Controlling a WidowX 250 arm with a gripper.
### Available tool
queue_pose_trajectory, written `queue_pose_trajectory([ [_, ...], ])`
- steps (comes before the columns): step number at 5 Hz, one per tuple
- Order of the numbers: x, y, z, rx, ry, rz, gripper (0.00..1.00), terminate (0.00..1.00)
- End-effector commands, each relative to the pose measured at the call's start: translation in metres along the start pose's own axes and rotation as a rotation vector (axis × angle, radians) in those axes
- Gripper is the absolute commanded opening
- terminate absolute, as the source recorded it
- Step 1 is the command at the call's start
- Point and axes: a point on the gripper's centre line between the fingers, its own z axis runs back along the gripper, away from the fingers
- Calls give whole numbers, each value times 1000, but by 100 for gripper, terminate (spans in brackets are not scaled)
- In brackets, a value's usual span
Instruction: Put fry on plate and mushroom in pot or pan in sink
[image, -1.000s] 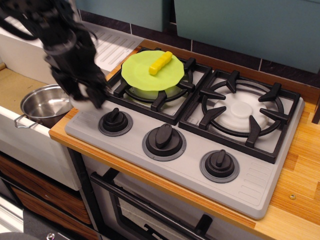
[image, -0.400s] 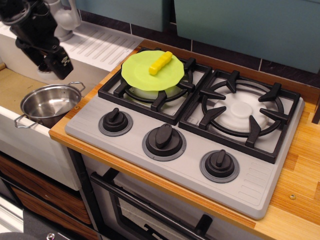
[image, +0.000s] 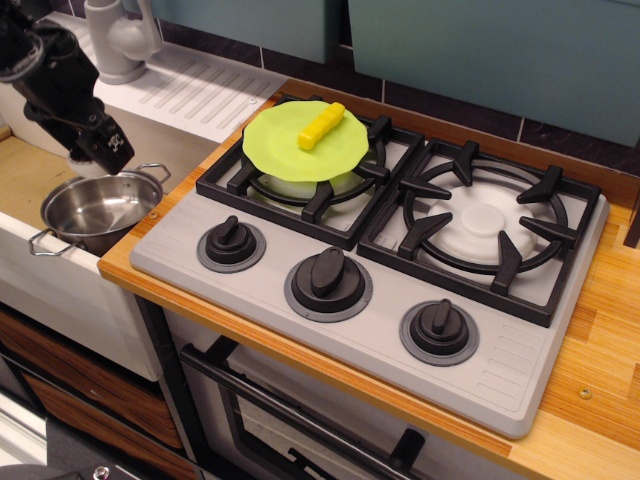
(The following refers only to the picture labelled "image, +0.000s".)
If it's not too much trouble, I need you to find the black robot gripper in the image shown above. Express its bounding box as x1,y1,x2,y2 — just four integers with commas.
9,42,135,175

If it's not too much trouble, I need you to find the white brown toy mushroom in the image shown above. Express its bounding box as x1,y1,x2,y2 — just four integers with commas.
67,150,107,178

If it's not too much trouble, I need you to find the yellow toy fry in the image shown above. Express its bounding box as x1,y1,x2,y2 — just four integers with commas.
297,102,346,150

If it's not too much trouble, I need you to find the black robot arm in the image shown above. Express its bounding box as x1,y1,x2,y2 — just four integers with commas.
1,1,135,175

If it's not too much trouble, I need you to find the stainless steel pot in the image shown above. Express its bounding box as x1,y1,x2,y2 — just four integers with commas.
28,163,171,257

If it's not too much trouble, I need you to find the white toy sink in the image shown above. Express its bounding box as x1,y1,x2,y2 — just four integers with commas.
1,44,284,381

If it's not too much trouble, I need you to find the green plastic plate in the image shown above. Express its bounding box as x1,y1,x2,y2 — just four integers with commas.
242,100,369,182

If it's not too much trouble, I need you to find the grey toy faucet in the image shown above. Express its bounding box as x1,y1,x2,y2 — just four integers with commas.
84,0,162,85

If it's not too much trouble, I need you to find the black left stove knob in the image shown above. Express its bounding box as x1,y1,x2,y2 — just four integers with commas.
196,215,267,274

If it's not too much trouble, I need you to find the black stove knob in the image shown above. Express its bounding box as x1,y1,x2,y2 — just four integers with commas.
196,215,267,274
284,247,373,323
399,299,480,367

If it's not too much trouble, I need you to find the wooden drawer front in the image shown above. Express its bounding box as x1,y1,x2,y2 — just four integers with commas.
1,305,198,479

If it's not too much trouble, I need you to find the black left burner grate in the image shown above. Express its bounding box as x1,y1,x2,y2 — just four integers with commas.
196,95,425,251

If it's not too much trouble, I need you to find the black burner grate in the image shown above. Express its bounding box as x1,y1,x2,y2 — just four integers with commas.
358,139,608,327
196,95,425,251

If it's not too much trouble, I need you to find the black middle stove knob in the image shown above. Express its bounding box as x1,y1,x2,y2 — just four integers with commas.
284,247,373,323

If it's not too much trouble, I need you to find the toy oven door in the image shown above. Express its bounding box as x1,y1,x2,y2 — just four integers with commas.
178,336,511,479

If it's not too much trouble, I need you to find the grey toy stove top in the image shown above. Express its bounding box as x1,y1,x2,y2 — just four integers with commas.
130,95,609,438

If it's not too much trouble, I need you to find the black right stove knob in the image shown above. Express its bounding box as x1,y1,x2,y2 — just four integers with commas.
399,299,480,367

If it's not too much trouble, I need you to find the black right burner grate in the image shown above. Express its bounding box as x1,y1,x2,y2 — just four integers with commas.
358,139,608,327

